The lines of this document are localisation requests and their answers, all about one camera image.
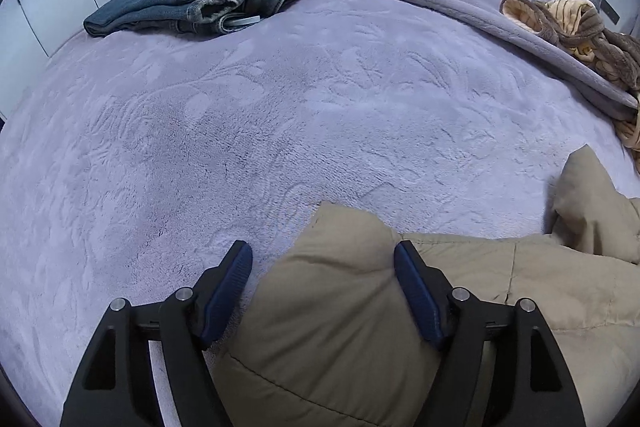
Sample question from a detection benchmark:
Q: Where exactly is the brown fleece garment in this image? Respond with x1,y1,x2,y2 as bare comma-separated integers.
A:
499,0,639,93

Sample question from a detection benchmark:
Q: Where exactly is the beige puffer jacket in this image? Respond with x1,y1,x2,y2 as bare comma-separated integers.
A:
214,147,639,426

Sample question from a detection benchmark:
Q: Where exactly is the cream striped garment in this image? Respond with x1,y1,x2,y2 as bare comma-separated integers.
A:
541,0,640,168

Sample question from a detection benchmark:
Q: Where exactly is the purple bed blanket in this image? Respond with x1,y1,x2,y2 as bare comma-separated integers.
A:
1,0,639,426

